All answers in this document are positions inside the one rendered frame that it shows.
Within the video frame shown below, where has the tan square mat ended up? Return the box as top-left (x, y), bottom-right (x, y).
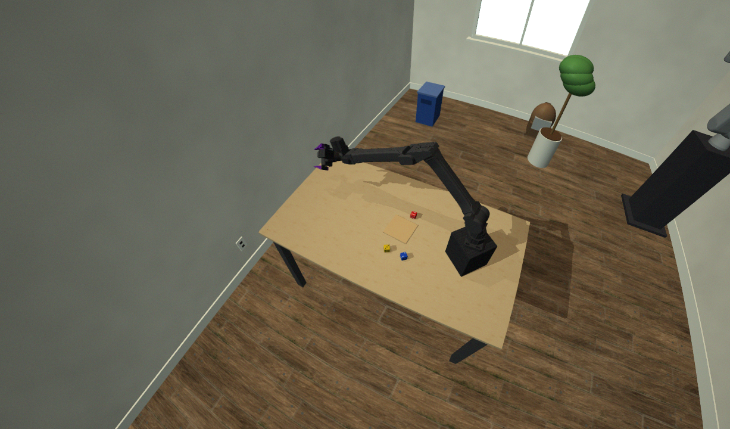
top-left (383, 214), bottom-right (418, 244)

